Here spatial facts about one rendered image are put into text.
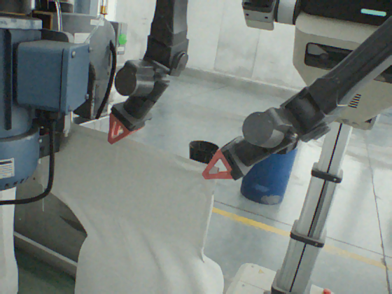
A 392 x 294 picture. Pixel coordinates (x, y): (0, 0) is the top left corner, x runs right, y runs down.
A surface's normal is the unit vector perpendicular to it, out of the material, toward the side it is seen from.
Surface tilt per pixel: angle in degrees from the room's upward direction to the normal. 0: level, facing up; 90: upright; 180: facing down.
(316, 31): 40
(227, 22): 90
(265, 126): 75
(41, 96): 90
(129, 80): 84
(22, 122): 90
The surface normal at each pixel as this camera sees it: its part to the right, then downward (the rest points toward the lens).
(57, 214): -0.39, 0.23
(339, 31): -0.13, -0.57
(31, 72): 0.02, 0.32
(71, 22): 0.91, 0.26
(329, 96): -0.76, 0.11
